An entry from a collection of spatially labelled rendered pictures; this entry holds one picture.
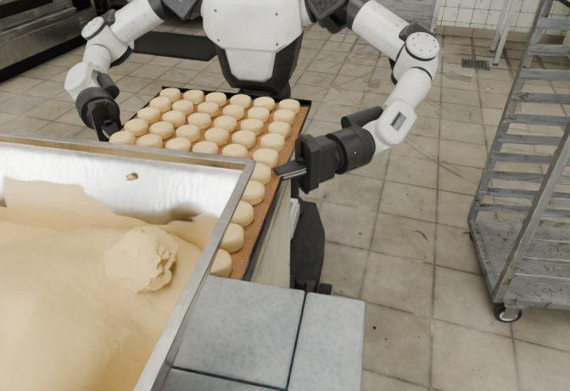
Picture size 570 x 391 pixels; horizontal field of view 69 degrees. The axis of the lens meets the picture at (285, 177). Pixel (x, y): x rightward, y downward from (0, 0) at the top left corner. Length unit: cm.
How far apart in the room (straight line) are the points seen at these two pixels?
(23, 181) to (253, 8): 90
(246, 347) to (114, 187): 15
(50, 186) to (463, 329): 173
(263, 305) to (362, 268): 165
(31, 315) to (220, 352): 15
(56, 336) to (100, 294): 3
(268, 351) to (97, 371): 14
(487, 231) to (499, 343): 50
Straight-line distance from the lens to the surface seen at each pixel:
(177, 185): 27
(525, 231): 162
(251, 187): 73
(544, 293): 195
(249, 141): 87
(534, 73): 182
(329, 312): 35
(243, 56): 121
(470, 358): 183
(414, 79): 102
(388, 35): 111
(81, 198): 31
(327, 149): 80
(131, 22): 135
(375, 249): 208
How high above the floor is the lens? 146
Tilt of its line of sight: 36 degrees down
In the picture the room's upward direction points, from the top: straight up
